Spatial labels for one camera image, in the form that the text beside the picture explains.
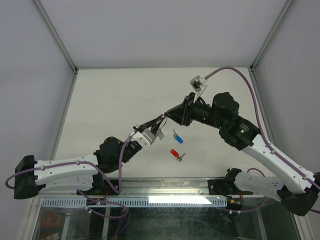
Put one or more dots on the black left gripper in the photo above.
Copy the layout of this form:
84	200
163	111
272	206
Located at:
149	124

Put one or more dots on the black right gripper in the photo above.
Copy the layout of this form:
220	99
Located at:
182	113

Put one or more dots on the key with blue tag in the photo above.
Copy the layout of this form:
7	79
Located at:
177	137

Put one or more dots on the key with red tag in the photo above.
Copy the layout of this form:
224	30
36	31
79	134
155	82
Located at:
179	157

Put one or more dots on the metal keyring with clips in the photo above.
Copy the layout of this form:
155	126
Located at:
161	126

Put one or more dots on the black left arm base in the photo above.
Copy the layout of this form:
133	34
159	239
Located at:
105	186

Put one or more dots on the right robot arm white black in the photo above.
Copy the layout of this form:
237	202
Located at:
292	185

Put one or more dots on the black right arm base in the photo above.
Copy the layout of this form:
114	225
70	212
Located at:
225	186

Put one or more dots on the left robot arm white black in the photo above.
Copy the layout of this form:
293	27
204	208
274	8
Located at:
87	173

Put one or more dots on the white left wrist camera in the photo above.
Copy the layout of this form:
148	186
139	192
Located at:
145	138

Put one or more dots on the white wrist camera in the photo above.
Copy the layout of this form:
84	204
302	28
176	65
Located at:
199	84
145	138

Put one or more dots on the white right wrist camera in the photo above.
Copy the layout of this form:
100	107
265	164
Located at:
199	84

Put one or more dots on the aluminium mounting rail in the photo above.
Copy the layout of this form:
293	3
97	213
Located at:
162	185

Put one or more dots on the right aluminium frame post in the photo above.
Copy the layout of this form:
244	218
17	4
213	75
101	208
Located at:
288	4

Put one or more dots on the aluminium frame post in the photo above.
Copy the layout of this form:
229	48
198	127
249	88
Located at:
288	4
40	8

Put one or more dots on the white slotted cable duct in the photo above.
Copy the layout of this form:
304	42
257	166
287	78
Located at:
160	201

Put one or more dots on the left aluminium frame post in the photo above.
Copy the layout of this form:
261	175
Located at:
40	8

